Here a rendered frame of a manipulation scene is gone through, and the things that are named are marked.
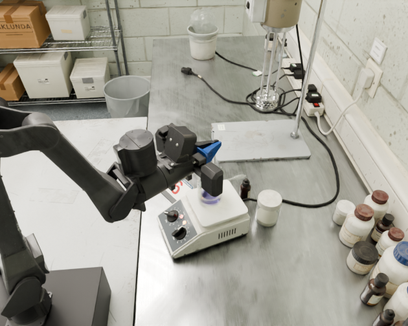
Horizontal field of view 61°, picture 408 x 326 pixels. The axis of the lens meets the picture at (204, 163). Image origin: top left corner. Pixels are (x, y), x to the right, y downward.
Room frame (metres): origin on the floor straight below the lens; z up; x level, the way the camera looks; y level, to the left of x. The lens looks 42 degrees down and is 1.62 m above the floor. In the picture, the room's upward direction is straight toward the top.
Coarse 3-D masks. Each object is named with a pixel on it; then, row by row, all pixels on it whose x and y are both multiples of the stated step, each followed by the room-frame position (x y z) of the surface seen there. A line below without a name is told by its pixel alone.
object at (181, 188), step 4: (176, 184) 0.68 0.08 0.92; (180, 184) 0.67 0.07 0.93; (184, 184) 0.67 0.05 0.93; (176, 188) 0.67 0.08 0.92; (180, 188) 0.66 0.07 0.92; (184, 188) 0.66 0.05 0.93; (188, 188) 0.65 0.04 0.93; (172, 192) 0.66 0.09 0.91; (176, 192) 0.66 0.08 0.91; (180, 192) 0.65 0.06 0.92; (184, 192) 0.65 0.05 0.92; (176, 196) 0.65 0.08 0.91; (180, 196) 0.64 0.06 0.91
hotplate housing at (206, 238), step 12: (192, 216) 0.53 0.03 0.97; (204, 228) 0.49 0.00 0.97; (216, 228) 0.50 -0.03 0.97; (228, 228) 0.50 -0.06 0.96; (240, 228) 0.52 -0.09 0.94; (192, 240) 0.47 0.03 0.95; (204, 240) 0.48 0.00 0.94; (216, 240) 0.49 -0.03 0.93; (228, 240) 0.51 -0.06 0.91; (180, 252) 0.46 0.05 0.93; (192, 252) 0.47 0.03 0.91
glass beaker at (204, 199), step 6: (222, 168) 0.59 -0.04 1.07; (198, 180) 0.55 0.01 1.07; (198, 186) 0.55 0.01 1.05; (198, 192) 0.55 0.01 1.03; (204, 192) 0.54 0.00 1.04; (198, 198) 0.56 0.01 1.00; (204, 198) 0.54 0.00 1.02; (210, 198) 0.54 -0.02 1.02; (216, 198) 0.54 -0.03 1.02; (204, 204) 0.54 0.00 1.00; (210, 204) 0.54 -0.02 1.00; (216, 204) 0.54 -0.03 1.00
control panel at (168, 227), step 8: (168, 208) 0.57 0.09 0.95; (176, 208) 0.56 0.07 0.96; (184, 208) 0.56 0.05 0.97; (160, 216) 0.56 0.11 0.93; (184, 216) 0.54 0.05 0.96; (168, 224) 0.53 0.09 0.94; (176, 224) 0.52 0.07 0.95; (184, 224) 0.51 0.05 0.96; (192, 224) 0.51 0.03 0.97; (168, 232) 0.51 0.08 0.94; (192, 232) 0.49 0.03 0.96; (168, 240) 0.49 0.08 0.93; (176, 240) 0.48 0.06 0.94; (184, 240) 0.48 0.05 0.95; (176, 248) 0.46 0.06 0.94
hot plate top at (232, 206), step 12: (228, 180) 0.63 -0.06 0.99; (192, 192) 0.59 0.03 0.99; (228, 192) 0.59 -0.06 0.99; (192, 204) 0.55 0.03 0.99; (228, 204) 0.55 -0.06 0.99; (240, 204) 0.55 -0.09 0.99; (204, 216) 0.51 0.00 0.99; (216, 216) 0.51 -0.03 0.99; (228, 216) 0.51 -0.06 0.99; (240, 216) 0.52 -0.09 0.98
